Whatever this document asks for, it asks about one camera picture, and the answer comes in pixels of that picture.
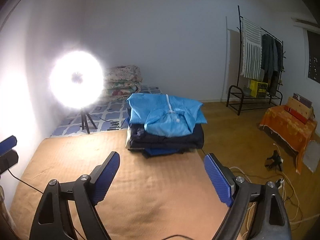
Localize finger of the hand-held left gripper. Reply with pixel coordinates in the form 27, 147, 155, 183
0, 135, 19, 173

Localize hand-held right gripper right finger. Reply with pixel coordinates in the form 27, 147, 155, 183
204, 153, 292, 240

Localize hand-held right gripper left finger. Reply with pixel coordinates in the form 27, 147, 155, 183
29, 151, 121, 240

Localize light blue work jacket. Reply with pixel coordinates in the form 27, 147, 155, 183
127, 93, 208, 138

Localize black clothes rack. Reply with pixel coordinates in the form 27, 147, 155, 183
226, 5, 285, 116

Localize dark hanging clothes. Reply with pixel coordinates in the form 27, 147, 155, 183
260, 33, 285, 94

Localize tan blanket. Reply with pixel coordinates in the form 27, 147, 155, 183
9, 129, 255, 240

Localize navy folded jacket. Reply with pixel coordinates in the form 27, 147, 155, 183
129, 122, 205, 152

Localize royal blue folded garment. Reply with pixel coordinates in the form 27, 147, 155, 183
142, 147, 187, 158

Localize black floor gadget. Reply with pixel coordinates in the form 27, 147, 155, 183
265, 150, 283, 172

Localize black mini tripod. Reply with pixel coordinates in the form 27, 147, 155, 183
79, 107, 97, 134

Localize blue white patterned sheet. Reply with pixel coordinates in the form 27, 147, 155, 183
50, 86, 160, 138

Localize orange cloth covered table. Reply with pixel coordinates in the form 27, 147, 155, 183
259, 105, 318, 175

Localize rolled floral quilt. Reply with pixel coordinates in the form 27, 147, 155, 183
103, 65, 143, 98

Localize yellow box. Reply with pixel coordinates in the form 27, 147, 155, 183
249, 79, 268, 98

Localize red box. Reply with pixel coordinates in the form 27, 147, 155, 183
284, 106, 308, 125

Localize tan patterned box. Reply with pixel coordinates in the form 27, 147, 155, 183
286, 96, 314, 119

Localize purple topped box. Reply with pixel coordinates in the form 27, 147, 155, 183
292, 92, 313, 108

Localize striped towel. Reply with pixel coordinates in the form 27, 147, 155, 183
241, 17, 263, 79

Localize dark window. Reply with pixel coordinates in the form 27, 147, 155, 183
304, 29, 320, 83

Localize thin black cable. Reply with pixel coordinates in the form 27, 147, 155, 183
7, 169, 44, 194

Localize black ring light cable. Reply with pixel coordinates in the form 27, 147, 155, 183
96, 116, 129, 130

